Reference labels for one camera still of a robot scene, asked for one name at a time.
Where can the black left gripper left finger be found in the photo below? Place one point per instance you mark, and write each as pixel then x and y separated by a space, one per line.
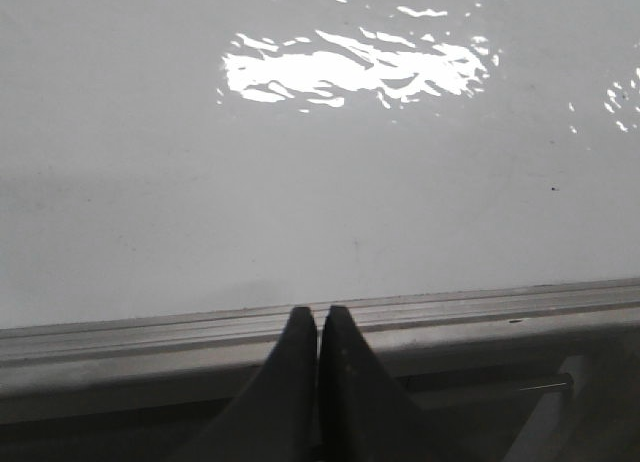
pixel 271 419

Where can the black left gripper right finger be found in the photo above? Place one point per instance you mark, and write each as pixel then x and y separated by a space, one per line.
pixel 364 414

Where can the grey metal stand frame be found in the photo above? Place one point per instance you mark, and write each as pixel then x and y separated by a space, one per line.
pixel 498 413

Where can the white whiteboard with grey frame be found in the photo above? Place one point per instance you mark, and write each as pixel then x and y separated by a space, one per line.
pixel 176 175

